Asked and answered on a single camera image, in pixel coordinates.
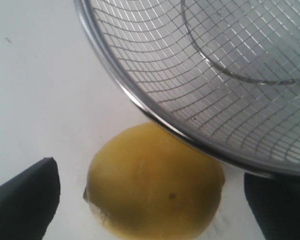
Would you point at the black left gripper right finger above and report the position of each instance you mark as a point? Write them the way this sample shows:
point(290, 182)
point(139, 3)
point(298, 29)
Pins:
point(275, 206)

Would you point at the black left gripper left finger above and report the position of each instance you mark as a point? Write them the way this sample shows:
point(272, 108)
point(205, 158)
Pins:
point(29, 201)

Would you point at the yellow lemon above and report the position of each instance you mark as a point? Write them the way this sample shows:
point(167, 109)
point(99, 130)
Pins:
point(145, 184)

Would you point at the oval metal wire mesh basket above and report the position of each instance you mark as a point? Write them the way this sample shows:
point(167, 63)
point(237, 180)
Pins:
point(224, 75)

